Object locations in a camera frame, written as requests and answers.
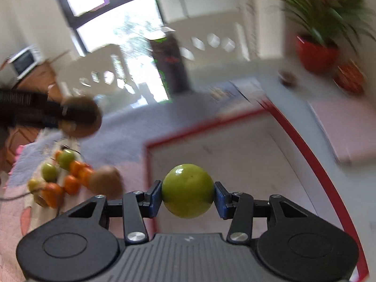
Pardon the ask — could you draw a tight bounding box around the cartoon quilted blanket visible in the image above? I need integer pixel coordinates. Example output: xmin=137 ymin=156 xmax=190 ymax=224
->
xmin=0 ymin=94 xmax=265 ymax=282

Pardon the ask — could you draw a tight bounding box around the red plant pot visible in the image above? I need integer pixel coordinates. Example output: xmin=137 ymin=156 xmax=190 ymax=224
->
xmin=296 ymin=34 xmax=340 ymax=74

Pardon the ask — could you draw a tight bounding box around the red lidded tea cup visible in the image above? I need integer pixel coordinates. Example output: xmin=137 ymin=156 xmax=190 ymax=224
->
xmin=333 ymin=60 xmax=366 ymax=95

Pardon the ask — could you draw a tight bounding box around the green potted plant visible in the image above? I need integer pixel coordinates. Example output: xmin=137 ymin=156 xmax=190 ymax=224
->
xmin=281 ymin=0 xmax=375 ymax=52

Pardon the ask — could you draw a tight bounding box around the orange mandarin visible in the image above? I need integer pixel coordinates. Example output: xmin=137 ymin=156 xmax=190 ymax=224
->
xmin=41 ymin=182 xmax=65 ymax=209
xmin=64 ymin=175 xmax=81 ymax=196

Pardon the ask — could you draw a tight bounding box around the red cardboard box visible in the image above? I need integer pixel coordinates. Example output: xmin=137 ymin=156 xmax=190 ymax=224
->
xmin=145 ymin=106 xmax=369 ymax=281

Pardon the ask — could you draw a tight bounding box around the white microwave oven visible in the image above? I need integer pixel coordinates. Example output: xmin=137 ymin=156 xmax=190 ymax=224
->
xmin=8 ymin=45 xmax=43 ymax=80

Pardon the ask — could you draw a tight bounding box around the pink tablet case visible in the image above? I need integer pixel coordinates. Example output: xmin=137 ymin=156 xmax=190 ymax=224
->
xmin=308 ymin=98 xmax=375 ymax=165

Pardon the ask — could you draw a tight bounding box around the black grey bin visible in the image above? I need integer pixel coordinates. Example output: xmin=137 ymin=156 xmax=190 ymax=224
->
xmin=149 ymin=32 xmax=191 ymax=98

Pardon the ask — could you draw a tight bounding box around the brown kiwi on blanket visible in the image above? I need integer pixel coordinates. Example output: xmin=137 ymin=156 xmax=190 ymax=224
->
xmin=88 ymin=165 xmax=124 ymax=199

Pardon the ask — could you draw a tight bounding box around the green apple on blanket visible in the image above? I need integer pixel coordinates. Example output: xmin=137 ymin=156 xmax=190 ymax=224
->
xmin=57 ymin=149 xmax=76 ymax=171

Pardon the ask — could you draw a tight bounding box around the white cutout chair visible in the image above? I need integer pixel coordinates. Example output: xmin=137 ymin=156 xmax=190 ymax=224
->
xmin=57 ymin=44 xmax=141 ymax=104

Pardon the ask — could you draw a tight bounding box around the small green apple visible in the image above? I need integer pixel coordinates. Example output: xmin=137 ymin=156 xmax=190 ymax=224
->
xmin=41 ymin=162 xmax=59 ymax=183

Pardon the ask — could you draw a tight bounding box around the small sauce cup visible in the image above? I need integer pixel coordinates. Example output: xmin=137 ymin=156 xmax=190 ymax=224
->
xmin=278 ymin=70 xmax=298 ymax=87

